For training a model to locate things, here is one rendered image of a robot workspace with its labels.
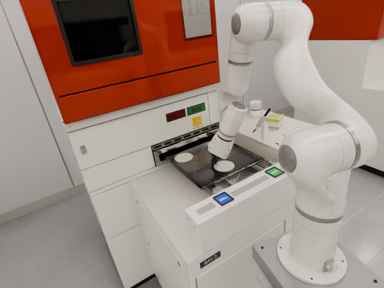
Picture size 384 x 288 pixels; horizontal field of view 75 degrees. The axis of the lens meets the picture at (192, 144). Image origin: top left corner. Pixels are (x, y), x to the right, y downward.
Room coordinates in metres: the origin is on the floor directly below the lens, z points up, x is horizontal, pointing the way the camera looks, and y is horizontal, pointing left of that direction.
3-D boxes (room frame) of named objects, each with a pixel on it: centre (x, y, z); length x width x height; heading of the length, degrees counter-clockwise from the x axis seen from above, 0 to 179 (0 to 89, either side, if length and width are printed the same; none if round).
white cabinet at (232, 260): (1.08, -0.21, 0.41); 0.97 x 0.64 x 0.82; 118
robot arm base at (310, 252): (0.52, -0.31, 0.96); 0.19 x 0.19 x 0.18
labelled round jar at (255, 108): (1.46, -0.42, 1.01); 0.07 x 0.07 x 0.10
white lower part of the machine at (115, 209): (1.54, 0.34, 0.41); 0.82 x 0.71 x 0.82; 118
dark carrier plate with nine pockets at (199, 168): (1.13, -0.09, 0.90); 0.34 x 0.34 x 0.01; 28
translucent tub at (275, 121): (1.26, -0.46, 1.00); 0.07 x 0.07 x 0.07; 52
